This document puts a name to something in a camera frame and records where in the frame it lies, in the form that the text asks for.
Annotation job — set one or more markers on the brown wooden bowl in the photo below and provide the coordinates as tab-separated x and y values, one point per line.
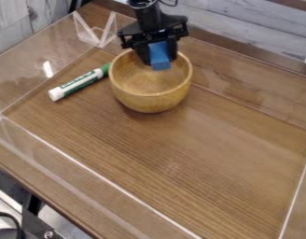
146	90

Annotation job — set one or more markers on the blue rectangular block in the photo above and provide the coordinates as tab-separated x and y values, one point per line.
160	61

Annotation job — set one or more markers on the green and white marker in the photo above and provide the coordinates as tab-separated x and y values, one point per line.
80	82

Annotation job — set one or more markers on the clear acrylic corner bracket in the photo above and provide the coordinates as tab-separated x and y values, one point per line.
95	35

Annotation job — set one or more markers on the clear acrylic front barrier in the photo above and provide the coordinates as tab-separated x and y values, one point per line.
94	202

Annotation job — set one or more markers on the black metal base plate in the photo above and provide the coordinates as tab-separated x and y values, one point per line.
36	229

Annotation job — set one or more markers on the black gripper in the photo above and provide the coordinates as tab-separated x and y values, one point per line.
154	26

